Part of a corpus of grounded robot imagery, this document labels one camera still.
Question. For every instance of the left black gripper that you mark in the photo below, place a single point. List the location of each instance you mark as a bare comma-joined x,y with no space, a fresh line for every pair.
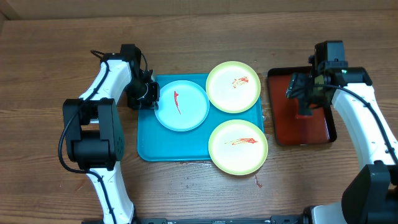
152,103

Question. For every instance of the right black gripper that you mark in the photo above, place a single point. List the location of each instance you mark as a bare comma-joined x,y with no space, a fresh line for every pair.
298,88

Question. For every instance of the light blue plate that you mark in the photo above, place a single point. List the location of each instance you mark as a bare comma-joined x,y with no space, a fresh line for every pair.
183,105

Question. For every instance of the green rimmed plate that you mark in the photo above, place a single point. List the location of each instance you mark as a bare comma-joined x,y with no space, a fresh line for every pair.
238,147
233,87

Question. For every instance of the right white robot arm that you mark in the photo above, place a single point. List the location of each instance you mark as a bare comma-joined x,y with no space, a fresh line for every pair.
332,82

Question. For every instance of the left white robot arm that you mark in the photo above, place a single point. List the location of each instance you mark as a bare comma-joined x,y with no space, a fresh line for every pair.
92,141

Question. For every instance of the black red rectangular tray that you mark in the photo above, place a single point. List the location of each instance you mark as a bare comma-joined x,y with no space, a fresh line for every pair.
291,128

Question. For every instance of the teal plastic tray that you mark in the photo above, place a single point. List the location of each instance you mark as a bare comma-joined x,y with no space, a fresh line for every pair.
156,143

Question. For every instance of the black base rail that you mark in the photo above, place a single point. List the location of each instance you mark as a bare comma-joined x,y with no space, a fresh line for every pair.
275,219

